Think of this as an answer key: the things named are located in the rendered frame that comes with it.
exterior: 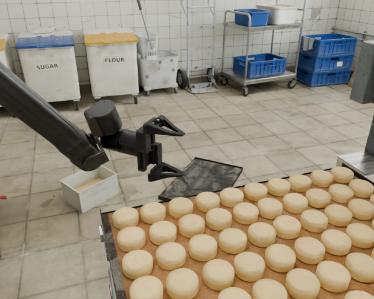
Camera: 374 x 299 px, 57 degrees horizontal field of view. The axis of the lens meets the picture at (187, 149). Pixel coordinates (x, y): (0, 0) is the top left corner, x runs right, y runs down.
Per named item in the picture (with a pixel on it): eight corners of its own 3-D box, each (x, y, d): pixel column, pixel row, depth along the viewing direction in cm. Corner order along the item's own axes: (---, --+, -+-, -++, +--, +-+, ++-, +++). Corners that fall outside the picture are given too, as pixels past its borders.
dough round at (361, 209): (377, 213, 70) (380, 205, 69) (368, 224, 67) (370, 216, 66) (352, 203, 74) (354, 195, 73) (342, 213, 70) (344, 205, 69)
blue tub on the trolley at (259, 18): (252, 22, 434) (253, 8, 427) (271, 26, 401) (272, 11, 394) (231, 23, 424) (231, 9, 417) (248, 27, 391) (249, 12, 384)
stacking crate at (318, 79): (329, 76, 504) (332, 62, 495) (348, 83, 470) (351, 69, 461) (293, 79, 489) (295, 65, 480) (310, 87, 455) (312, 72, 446)
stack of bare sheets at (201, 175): (214, 215, 215) (214, 210, 214) (158, 199, 230) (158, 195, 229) (242, 170, 264) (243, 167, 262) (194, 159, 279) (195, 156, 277)
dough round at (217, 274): (226, 296, 52) (227, 286, 51) (196, 283, 54) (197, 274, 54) (238, 274, 56) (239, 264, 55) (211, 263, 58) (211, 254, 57)
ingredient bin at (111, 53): (93, 110, 380) (84, 37, 346) (91, 92, 435) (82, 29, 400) (142, 105, 394) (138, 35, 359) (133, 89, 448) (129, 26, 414)
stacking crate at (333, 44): (332, 47, 488) (335, 32, 479) (354, 53, 455) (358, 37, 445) (297, 51, 468) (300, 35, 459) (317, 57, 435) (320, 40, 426)
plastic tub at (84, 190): (100, 182, 249) (98, 162, 241) (120, 194, 236) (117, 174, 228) (63, 200, 229) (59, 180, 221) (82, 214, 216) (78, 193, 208)
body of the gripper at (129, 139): (159, 161, 83) (133, 155, 86) (158, 121, 78) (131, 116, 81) (144, 173, 78) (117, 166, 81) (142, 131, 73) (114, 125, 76)
